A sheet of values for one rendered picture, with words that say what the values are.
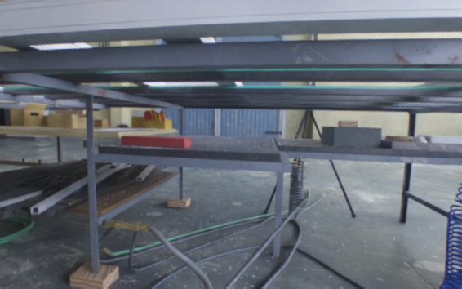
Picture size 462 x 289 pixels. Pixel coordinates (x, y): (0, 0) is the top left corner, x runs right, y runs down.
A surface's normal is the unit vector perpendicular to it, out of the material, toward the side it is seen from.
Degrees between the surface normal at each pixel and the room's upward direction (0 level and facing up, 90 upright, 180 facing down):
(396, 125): 90
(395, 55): 90
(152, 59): 90
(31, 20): 90
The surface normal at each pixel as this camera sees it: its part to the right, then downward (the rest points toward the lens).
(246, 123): -0.15, 0.08
